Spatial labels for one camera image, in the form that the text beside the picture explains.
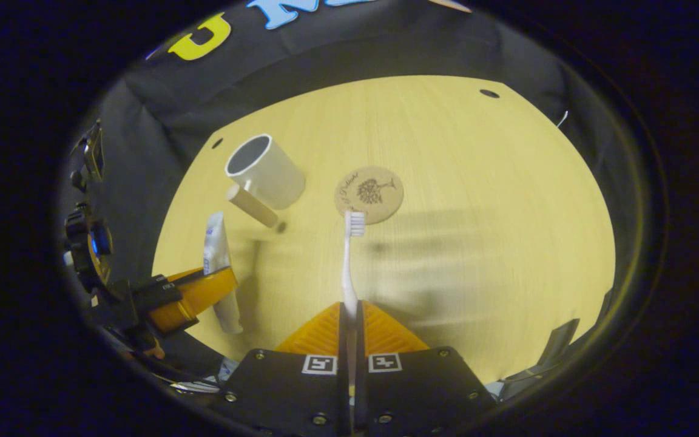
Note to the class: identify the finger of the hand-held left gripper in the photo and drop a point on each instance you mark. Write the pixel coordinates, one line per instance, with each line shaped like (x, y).
(204, 291)

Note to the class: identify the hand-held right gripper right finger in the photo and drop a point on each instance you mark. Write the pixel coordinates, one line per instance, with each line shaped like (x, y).
(361, 388)

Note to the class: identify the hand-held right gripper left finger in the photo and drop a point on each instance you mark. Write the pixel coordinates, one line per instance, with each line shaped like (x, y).
(342, 388)

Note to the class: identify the white toothpaste tube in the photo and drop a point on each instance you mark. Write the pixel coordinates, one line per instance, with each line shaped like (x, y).
(216, 243)

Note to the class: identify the white toothbrush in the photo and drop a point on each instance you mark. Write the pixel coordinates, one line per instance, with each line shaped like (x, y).
(349, 267)

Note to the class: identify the white cup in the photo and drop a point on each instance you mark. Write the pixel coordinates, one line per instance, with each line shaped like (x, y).
(276, 173)

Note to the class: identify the round cork coaster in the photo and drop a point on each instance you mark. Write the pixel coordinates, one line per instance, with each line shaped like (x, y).
(369, 194)

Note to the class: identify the black backdrop cloth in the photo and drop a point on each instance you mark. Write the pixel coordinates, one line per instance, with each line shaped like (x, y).
(337, 48)

